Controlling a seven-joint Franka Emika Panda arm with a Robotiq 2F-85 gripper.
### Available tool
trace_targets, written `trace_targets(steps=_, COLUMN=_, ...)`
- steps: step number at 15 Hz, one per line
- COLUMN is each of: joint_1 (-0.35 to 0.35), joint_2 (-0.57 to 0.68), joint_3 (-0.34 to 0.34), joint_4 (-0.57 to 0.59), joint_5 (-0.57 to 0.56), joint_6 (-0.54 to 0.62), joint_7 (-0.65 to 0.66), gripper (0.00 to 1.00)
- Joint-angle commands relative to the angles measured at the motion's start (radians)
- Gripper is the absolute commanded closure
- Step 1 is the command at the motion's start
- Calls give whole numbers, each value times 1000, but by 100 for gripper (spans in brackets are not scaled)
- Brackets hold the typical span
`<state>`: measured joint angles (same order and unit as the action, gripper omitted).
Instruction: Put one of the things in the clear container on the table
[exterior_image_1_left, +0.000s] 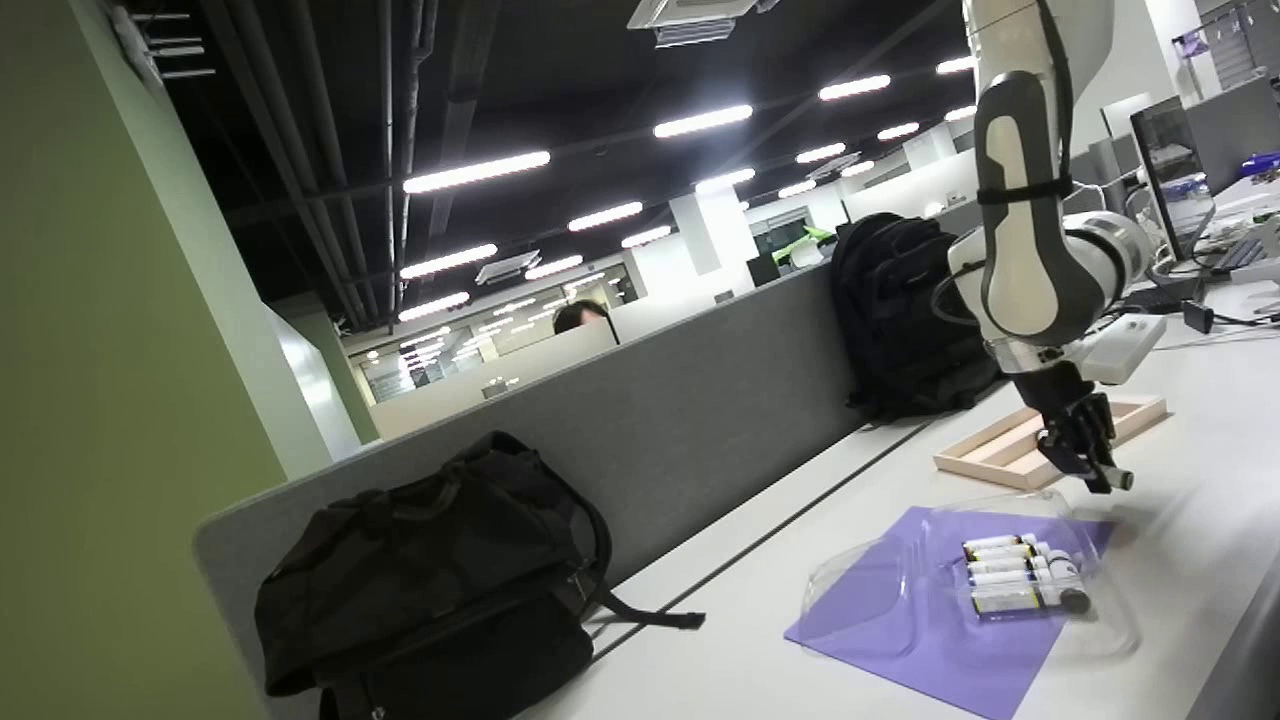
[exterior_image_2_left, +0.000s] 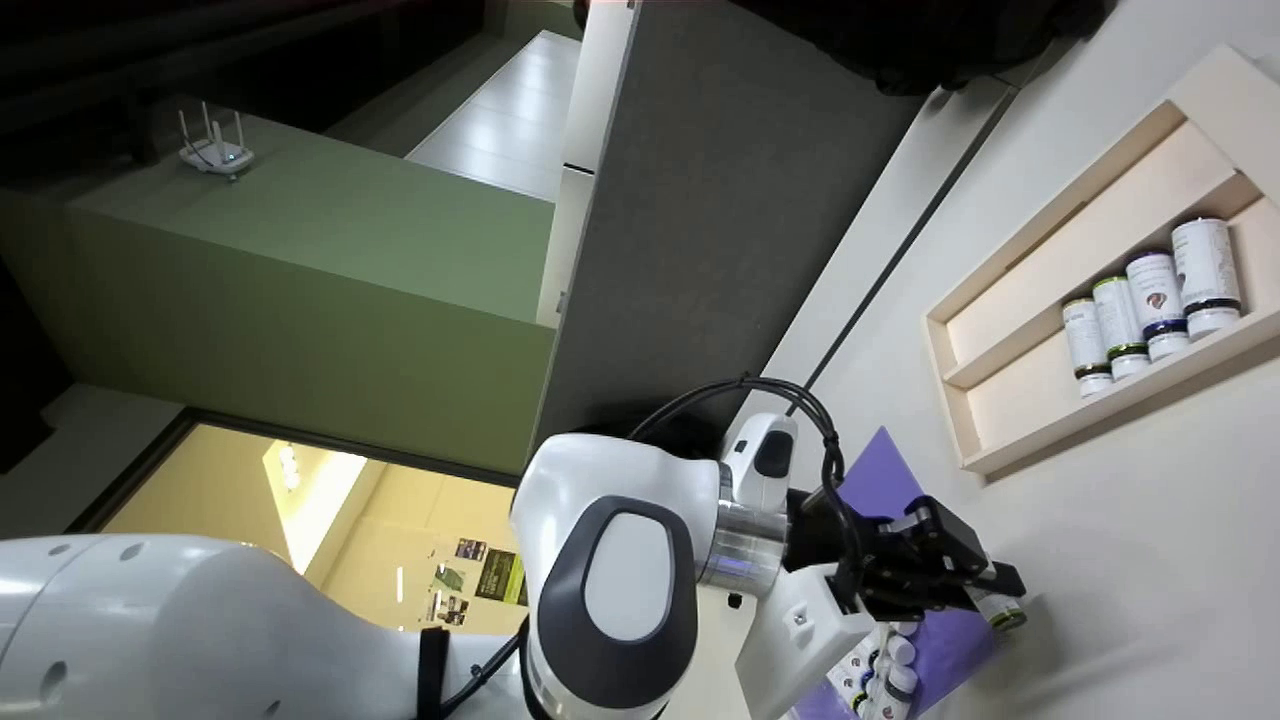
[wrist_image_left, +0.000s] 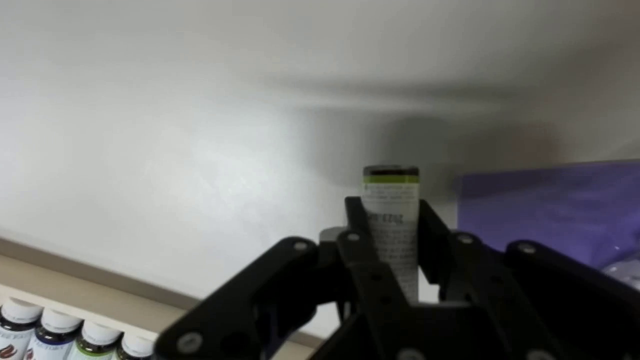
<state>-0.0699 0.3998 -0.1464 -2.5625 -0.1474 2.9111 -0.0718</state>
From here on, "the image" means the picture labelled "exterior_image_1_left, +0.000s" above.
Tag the person's dark-haired head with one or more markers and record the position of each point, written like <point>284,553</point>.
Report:
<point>587,322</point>

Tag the small bottle green band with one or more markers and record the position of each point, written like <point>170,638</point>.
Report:
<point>1120,478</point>

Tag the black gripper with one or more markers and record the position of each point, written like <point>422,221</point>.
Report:
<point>1062,407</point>

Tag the small bottle white cap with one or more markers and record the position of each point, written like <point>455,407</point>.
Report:
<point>1013,591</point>
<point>1008,574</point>

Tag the grey desk divider panel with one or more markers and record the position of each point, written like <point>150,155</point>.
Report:
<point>665,425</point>

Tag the large black duffel backpack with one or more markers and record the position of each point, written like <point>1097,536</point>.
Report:
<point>426,584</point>

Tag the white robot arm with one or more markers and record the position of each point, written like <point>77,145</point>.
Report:
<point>1033,201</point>

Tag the tall black backpack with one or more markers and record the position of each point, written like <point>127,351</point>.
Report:
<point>903,313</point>

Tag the small bottle yellow band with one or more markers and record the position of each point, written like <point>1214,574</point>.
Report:
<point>1003,556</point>

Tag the purple paper sheet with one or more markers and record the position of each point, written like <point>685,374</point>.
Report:
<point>883,627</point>

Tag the small bottle orange band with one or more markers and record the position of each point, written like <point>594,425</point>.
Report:
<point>998,546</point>

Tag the black computer monitor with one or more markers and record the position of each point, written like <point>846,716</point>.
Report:
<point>1162,174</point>

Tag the fluorescent ceiling light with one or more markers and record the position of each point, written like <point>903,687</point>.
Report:
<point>644,237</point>
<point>479,170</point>
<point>702,121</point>
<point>899,130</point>

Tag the ceiling air vent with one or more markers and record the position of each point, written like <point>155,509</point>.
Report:
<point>692,18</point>

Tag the light wooden tray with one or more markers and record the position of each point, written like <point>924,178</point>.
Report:
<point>993,454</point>

